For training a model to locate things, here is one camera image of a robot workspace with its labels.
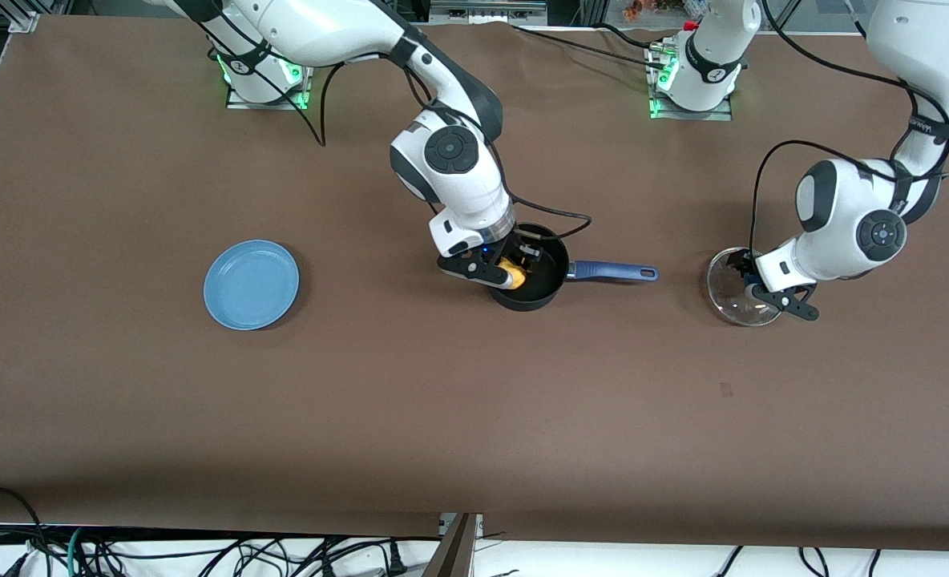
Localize short black table cable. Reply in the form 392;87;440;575
595;22;656;49

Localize grey background box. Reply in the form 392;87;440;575
430;0;547;24

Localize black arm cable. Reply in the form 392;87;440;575
202;16;593;241
750;0;949;259

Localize dark blue saucepan blue handle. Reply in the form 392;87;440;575
484;222;660;313

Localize colourful background objects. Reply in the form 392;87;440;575
623;0;709;22

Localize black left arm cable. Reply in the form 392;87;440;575
750;0;949;259

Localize black floor cable tangle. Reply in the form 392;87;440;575
82;535;443;577

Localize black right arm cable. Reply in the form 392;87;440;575
202;16;593;241

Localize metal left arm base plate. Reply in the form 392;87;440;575
647;40;734;122

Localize aluminium corner frame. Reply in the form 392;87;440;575
8;0;73;34

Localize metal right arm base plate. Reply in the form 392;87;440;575
225;56;313;111

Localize glass lid blue knob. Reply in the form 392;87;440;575
707;247;785;328

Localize brown table cover mat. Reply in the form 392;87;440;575
0;14;949;552

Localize aluminium frame profile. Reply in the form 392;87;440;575
421;513;485;577

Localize long black table cable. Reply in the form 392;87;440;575
513;24;668;70

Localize light blue round plate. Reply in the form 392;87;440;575
203;240;301;331

